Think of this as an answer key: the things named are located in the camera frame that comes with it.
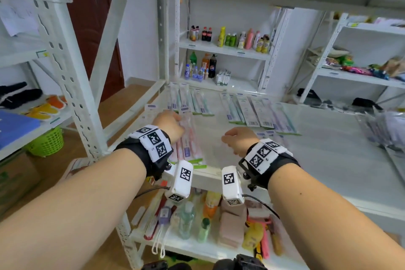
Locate person's right hand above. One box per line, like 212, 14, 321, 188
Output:
221, 127, 260, 158

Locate person's left hand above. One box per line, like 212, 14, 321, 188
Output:
151, 110, 186, 146

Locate row of pink toothbrush packets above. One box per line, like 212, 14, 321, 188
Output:
144, 103, 208, 169

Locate pile of mixed toothbrush packets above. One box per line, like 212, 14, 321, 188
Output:
219, 92, 301, 147

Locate white metal shelf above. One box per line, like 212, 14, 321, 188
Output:
19, 0, 405, 270

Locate row of purple toothbrush packets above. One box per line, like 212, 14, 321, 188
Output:
356, 110, 405, 153

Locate person's left forearm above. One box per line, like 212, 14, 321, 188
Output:
0, 148, 148, 270

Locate person's right forearm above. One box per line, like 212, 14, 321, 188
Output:
268, 162, 405, 270

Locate cluster of small white cartons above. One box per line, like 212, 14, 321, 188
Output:
216, 70, 232, 86

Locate cluster of water and soda bottles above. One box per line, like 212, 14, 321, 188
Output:
184, 51, 218, 82

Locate orange plastic bottle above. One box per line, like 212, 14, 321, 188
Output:
202, 190, 222, 219

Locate black pouch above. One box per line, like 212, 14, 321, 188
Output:
297, 88, 322, 100

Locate white drinks shelving unit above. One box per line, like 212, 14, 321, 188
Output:
172, 0, 292, 93

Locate stack of pink cloths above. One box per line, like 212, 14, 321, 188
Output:
216, 200, 247, 248

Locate yellow plastic bottle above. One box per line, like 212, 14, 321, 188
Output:
242, 221, 265, 251

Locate row of colourful bottles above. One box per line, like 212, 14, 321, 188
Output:
189, 25, 271, 54

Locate clear plastic bottle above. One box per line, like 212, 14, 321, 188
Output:
178, 200, 196, 240

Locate small green bottle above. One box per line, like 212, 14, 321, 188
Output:
197, 217, 211, 243

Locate cartoon print bag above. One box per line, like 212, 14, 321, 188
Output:
60, 157, 92, 182

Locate pink plastic scraper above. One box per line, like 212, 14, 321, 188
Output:
246, 216, 273, 259

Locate yellow and orange shoes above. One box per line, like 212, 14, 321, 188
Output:
25, 95, 68, 121

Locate green plastic basket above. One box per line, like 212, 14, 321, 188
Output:
25, 127, 65, 157

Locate red-brown wooden door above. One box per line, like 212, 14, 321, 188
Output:
65, 0, 126, 103

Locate pile of snack packets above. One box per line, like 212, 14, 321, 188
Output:
316, 46, 405, 82

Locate small black box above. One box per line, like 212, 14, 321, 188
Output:
351, 97, 383, 111

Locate white snack shelving unit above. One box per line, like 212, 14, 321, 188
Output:
297, 13, 405, 106

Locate black shoes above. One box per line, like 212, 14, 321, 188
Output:
0, 81, 43, 110

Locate stack of blue folders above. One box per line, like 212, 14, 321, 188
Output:
0, 110, 42, 150

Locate white stationery rack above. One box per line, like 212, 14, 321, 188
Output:
0, 0, 73, 159

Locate green printed cardboard box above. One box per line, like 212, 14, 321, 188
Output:
0, 149, 42, 216

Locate hanging paper sheets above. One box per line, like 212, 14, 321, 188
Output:
0, 0, 40, 37

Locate black left wrist strap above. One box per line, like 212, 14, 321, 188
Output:
113, 124, 174, 182

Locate black wrist strap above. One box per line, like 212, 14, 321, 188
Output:
239, 138, 300, 191
113, 124, 174, 182

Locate black right wrist strap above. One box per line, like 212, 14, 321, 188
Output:
239, 138, 300, 191

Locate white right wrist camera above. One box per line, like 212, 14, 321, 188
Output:
221, 165, 245, 206

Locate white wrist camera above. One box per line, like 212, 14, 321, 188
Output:
221, 165, 245, 206
164, 159, 194, 203

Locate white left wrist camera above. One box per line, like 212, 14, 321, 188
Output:
164, 159, 194, 203

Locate black right camera cable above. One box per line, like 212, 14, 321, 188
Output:
242, 194, 281, 220

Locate black camera cable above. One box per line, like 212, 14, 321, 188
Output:
242, 194, 281, 220
134, 186, 171, 199

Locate black left camera cable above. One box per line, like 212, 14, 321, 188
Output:
134, 186, 171, 199

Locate red handled brush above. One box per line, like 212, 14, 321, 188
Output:
144, 195, 168, 241

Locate white cord loop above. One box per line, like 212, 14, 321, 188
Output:
151, 222, 168, 259

